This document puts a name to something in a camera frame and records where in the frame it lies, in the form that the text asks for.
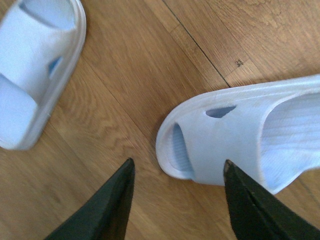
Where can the light blue slipper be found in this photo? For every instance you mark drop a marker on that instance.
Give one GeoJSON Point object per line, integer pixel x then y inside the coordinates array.
{"type": "Point", "coordinates": [270, 130]}
{"type": "Point", "coordinates": [40, 45]}

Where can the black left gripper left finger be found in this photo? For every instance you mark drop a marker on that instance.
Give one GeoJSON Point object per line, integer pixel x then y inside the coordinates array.
{"type": "Point", "coordinates": [105, 215]}

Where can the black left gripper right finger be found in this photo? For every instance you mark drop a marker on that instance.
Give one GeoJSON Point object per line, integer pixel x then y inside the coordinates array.
{"type": "Point", "coordinates": [255, 214]}

